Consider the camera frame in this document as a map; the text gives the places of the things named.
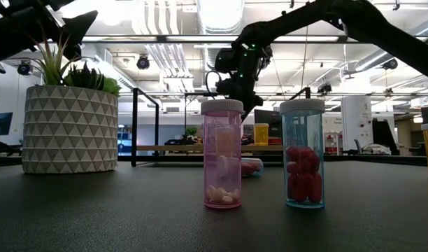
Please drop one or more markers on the small green background plant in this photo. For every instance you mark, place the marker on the small green background plant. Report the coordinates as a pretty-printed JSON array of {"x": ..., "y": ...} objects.
[{"x": 190, "y": 131}]

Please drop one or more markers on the large blue bottle red pills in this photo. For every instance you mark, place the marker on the large blue bottle red pills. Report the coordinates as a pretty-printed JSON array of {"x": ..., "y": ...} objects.
[{"x": 303, "y": 140}]

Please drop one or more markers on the black table mat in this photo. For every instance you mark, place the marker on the black table mat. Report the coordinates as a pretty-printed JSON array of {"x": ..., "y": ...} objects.
[{"x": 95, "y": 217}]

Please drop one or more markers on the black ceiling spotlight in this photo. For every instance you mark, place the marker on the black ceiling spotlight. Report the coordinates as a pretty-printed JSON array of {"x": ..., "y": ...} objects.
[
  {"x": 142, "y": 62},
  {"x": 324, "y": 88},
  {"x": 24, "y": 67},
  {"x": 390, "y": 64}
]

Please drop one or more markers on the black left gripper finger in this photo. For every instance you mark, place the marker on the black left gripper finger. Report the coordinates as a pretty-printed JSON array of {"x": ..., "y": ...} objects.
[
  {"x": 60, "y": 3},
  {"x": 77, "y": 31}
]

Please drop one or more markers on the tall pink bottle white pills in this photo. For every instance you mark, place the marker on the tall pink bottle white pills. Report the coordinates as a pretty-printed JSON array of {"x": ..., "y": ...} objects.
[{"x": 214, "y": 140}]

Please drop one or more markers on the black background panel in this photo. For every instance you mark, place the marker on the black background panel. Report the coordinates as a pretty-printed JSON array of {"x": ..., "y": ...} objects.
[{"x": 383, "y": 136}]

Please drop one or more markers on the green artificial succulent plant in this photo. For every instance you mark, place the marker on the green artificial succulent plant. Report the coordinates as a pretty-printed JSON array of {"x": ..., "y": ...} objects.
[{"x": 84, "y": 78}]

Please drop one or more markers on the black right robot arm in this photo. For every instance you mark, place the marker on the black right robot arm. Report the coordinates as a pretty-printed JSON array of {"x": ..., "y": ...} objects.
[{"x": 375, "y": 24}]

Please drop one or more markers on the white column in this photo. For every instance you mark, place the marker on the white column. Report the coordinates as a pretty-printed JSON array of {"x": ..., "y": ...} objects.
[{"x": 355, "y": 122}]

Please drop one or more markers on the black computer monitor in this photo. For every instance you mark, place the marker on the black computer monitor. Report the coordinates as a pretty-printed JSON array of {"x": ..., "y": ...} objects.
[{"x": 275, "y": 122}]

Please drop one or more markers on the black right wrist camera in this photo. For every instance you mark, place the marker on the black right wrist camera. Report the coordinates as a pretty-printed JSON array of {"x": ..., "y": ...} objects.
[{"x": 224, "y": 61}]

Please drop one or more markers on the blue background screen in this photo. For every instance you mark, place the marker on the blue background screen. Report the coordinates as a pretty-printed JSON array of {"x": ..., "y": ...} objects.
[{"x": 0, "y": 124}]

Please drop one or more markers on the white triangle patterned plant pot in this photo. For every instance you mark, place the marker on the white triangle patterned plant pot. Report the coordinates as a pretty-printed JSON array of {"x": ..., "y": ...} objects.
[{"x": 70, "y": 133}]

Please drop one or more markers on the black frame wooden shelf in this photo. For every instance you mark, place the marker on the black frame wooden shelf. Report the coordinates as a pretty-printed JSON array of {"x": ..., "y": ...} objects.
[{"x": 172, "y": 148}]

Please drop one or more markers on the white bag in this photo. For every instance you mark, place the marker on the white bag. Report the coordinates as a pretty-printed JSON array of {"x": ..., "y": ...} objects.
[{"x": 376, "y": 149}]

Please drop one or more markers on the black framed linear ceiling light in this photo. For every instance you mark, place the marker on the black framed linear ceiling light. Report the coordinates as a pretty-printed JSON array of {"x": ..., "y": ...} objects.
[{"x": 161, "y": 38}]

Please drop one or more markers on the black metal rig frame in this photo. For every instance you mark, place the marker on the black metal rig frame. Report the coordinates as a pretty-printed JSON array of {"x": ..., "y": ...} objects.
[{"x": 375, "y": 159}]

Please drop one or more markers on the small blue bottle red pills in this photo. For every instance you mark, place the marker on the small blue bottle red pills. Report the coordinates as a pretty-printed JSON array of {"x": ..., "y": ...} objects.
[{"x": 252, "y": 168}]

